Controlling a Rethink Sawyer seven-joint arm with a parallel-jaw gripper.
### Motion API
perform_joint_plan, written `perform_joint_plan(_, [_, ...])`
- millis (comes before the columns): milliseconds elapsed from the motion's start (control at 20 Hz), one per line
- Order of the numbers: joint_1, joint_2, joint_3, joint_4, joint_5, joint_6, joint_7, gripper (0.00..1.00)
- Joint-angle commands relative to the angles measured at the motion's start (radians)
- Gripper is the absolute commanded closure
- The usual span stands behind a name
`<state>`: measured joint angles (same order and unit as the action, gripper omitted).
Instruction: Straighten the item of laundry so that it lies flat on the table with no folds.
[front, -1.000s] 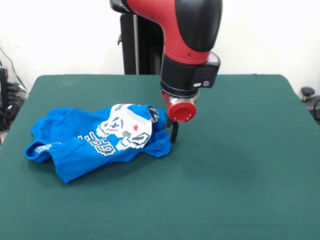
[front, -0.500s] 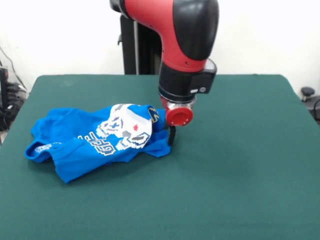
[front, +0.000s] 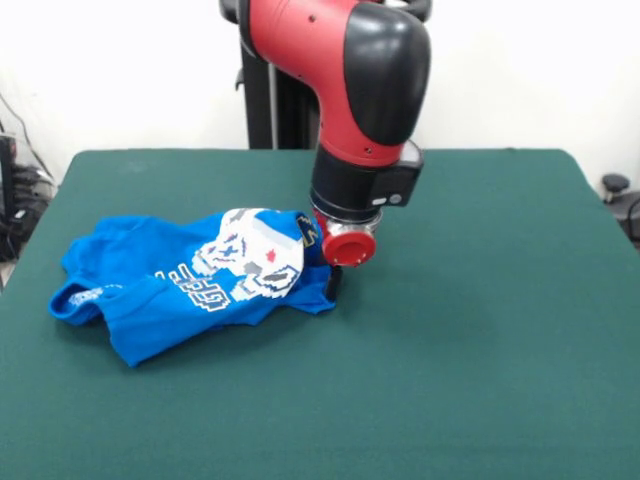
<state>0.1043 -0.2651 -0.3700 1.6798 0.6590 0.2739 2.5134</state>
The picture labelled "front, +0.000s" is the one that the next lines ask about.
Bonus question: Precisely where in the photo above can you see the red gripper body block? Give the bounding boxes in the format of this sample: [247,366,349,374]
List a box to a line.
[310,202,385,269]

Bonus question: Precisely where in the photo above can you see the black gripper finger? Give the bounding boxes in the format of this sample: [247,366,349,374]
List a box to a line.
[325,265,344,302]

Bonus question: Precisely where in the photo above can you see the blue printed t-shirt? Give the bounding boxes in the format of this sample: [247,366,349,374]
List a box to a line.
[47,205,338,369]

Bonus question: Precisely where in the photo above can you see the dark green table cloth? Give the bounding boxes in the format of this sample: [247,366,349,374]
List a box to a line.
[0,148,640,480]

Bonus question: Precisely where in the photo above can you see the black electronics box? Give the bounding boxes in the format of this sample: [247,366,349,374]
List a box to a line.
[0,133,17,226]

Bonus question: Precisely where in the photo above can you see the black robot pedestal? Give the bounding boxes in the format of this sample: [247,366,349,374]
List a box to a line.
[218,0,431,151]

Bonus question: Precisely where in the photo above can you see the black cable bundle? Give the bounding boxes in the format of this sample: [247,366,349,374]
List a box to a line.
[0,164,57,262]

